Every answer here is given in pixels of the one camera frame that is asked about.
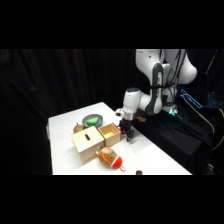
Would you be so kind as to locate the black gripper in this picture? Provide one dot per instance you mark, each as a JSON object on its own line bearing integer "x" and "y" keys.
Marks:
{"x": 126, "y": 125}

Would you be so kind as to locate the wooden drawer red front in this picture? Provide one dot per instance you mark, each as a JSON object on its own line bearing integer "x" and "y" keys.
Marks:
{"x": 109, "y": 134}

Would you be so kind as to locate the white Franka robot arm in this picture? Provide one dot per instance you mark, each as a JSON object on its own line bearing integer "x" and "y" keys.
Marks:
{"x": 156, "y": 83}

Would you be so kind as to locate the orange plush toy red hat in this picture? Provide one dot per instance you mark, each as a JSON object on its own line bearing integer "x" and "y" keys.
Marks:
{"x": 108, "y": 157}

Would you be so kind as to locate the green soft block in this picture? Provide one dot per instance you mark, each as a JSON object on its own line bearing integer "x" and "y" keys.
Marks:
{"x": 92, "y": 120}

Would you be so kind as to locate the light wooden slotted box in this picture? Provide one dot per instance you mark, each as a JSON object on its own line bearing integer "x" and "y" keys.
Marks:
{"x": 87, "y": 144}

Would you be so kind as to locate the small dark brown object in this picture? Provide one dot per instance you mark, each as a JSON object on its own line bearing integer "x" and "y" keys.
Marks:
{"x": 138, "y": 172}

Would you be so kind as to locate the grey round plate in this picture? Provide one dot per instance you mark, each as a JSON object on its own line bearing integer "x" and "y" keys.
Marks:
{"x": 87, "y": 118}

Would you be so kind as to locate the black cloth-covered robot stand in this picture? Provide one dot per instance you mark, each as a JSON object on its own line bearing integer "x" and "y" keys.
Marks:
{"x": 173, "y": 140}

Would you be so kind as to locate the small brown plush toy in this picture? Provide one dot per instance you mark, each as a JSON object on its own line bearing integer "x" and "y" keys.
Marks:
{"x": 78, "y": 128}

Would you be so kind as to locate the small green indicator light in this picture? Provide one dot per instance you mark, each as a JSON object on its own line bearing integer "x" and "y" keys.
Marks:
{"x": 172, "y": 111}

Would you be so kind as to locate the blue-lit black device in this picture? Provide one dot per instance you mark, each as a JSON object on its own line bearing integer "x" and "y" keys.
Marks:
{"x": 191, "y": 98}

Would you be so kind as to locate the dark screen blue glow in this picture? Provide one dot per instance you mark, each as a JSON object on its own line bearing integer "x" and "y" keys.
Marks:
{"x": 216, "y": 101}

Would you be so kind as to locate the black curtain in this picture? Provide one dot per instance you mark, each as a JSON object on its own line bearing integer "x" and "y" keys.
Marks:
{"x": 33, "y": 100}

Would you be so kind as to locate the tan wrist camera mount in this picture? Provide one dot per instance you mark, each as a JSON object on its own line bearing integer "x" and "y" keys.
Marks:
{"x": 140, "y": 119}

